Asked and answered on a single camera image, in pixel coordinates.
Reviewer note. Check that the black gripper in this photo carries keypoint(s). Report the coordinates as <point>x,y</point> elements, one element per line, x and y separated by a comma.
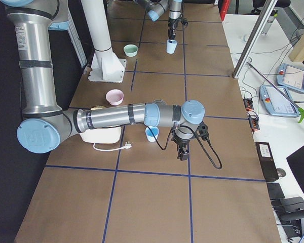
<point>181,142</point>
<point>172,22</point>

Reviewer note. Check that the pale blue cup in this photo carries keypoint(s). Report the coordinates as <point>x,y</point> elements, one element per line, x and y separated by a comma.
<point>171,46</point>

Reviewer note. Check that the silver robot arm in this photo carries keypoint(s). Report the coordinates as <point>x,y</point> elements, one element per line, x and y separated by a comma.
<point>45,124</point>
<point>155,10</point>

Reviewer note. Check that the blue cup near arm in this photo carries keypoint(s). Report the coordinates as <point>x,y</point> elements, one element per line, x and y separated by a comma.
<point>152,133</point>

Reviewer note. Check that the mint green bowl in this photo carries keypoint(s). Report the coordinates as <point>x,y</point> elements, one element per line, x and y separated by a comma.
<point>130,50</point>

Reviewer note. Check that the orange black connector strip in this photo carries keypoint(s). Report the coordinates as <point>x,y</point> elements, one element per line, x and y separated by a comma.
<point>252,116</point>

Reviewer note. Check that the white toaster appliance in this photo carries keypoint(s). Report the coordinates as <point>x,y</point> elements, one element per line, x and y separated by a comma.
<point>102,135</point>

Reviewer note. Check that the black box with label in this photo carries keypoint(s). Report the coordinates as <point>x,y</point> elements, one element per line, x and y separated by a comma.
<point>266,160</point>

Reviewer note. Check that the pink bowl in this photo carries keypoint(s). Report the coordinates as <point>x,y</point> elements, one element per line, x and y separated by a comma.
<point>114,97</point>

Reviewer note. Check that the bread slice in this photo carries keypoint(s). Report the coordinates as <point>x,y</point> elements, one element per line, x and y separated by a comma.
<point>98,107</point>

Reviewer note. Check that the near teach pendant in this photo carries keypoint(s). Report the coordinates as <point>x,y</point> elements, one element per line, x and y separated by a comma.
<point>275,103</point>

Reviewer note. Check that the teach pendant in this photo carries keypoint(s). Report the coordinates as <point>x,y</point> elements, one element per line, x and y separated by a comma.
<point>291,77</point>
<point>275,103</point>

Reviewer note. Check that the far teach pendant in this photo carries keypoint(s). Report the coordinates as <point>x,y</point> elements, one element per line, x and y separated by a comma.
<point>291,77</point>

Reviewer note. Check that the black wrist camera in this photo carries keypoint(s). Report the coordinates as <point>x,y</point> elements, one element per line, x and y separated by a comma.
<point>202,132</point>

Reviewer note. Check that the white camera mast with base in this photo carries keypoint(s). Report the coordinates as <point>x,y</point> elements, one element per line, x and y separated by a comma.
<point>106,66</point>

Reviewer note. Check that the aluminium frame post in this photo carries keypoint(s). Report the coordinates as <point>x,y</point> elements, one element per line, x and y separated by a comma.
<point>258,27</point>

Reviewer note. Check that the green handled air blow gun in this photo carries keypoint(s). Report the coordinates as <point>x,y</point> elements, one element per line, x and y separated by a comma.
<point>301,111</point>

